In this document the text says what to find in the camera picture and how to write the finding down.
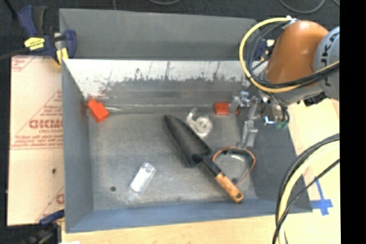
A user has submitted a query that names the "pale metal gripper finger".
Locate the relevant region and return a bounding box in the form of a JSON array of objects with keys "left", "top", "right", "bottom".
[
  {"left": 230, "top": 90, "right": 253, "bottom": 109},
  {"left": 237, "top": 119, "right": 258, "bottom": 150}
]

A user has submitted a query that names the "small orange block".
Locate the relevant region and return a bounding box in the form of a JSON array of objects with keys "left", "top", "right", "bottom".
[{"left": 214, "top": 102, "right": 231, "bottom": 116}]

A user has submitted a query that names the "grey metal bin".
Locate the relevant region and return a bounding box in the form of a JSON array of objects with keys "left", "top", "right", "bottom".
[{"left": 58, "top": 7, "right": 313, "bottom": 234}]

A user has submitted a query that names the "clear plastic bottle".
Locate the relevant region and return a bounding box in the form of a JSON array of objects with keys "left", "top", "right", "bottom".
[{"left": 126, "top": 162, "right": 157, "bottom": 203}]

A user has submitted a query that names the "large orange block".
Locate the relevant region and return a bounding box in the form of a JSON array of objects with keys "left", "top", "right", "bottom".
[{"left": 86, "top": 99, "right": 110, "bottom": 124}]

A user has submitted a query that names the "brown cardboard board red print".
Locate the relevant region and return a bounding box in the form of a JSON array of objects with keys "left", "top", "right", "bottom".
[{"left": 5, "top": 54, "right": 65, "bottom": 227}]

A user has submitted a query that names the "black trowel with wooden handle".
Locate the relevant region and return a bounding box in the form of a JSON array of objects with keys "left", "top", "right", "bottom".
[{"left": 164, "top": 114, "right": 245, "bottom": 204}]

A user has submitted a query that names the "black cylinder on white bracket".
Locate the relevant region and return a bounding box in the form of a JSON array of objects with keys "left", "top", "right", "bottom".
[{"left": 303, "top": 93, "right": 327, "bottom": 107}]

